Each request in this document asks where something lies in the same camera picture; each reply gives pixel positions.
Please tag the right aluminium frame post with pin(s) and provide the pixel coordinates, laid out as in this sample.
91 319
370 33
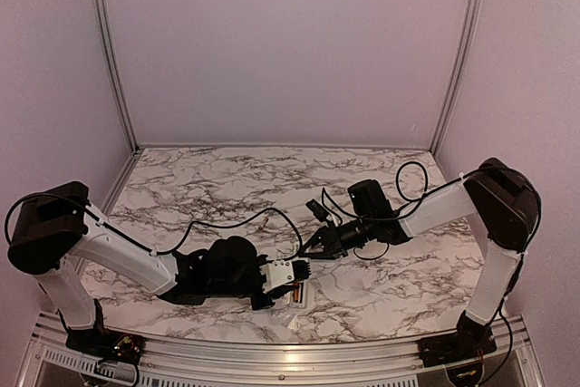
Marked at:
466 38

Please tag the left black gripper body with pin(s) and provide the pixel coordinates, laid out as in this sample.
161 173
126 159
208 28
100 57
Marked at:
268 302

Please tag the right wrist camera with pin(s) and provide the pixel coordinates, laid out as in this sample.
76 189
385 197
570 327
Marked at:
318 210

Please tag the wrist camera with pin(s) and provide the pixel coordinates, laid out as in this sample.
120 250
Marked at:
299 268
318 210

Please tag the front aluminium rail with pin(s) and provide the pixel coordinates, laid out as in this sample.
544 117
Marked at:
169 361

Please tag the left aluminium frame post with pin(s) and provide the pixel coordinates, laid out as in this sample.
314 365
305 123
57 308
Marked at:
112 67

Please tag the white remote control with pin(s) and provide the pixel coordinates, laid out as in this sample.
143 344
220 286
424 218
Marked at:
287 298

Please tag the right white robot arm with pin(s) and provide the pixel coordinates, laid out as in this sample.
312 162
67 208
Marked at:
504 200

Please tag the aluminium frame post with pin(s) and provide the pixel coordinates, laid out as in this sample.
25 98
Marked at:
466 38
112 67

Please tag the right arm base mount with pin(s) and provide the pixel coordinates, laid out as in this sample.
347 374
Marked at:
452 348

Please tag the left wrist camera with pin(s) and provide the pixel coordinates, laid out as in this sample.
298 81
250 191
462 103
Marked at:
299 268

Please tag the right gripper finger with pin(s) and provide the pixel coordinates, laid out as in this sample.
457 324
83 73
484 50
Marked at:
321 237
318 251

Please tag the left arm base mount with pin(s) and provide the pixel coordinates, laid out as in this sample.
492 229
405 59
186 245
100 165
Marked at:
111 345

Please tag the black gold AAA battery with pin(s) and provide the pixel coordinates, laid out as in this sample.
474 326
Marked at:
263 224

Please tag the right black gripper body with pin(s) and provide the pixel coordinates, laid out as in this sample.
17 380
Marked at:
335 242

